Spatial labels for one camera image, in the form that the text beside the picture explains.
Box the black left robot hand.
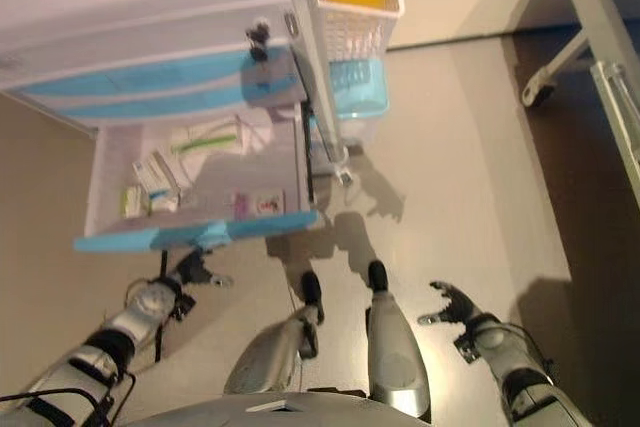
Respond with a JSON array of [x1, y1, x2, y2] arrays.
[[169, 245, 234, 294]]

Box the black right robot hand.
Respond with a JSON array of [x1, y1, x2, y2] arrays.
[[417, 280, 482, 329]]

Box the blue front cart drawer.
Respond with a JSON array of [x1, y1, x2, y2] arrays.
[[48, 80, 307, 122], [72, 110, 322, 255], [8, 43, 297, 99]]

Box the green white medicine box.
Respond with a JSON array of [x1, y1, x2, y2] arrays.
[[121, 183, 152, 219]]

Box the flat blue white packet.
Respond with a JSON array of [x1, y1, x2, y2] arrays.
[[146, 188, 182, 214]]

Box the silver right robot leg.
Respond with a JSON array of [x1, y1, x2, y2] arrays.
[[363, 258, 433, 420]]

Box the silver robot leg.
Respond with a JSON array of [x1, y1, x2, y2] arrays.
[[363, 258, 433, 420], [222, 269, 326, 397]]

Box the small pink bottle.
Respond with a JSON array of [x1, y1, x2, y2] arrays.
[[232, 190, 252, 222]]

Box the red scooter picture card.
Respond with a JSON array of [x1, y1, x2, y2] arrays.
[[252, 189, 287, 219]]

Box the silver left robot leg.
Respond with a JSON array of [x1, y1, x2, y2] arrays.
[[222, 269, 326, 397]]

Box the green toothbrush packet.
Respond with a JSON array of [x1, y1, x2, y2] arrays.
[[168, 115, 247, 159]]

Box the grey robot torso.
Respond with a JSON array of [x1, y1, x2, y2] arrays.
[[124, 389, 437, 427]]

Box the cart caster wheel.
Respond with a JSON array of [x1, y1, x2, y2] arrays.
[[333, 165, 357, 189]]

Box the blue lid waste bin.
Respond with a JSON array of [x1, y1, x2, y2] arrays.
[[326, 56, 391, 147]]

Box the black cart lock keys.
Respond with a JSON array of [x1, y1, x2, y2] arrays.
[[244, 18, 272, 67]]

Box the white mesh side basket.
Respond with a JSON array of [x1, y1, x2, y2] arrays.
[[312, 0, 406, 64]]

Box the thick black cable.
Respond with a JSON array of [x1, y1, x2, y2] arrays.
[[151, 248, 170, 364]]

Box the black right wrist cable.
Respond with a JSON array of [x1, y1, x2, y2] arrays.
[[498, 320, 552, 374]]

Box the white hospital bed frame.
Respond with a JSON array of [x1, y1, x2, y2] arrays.
[[518, 0, 640, 201]]

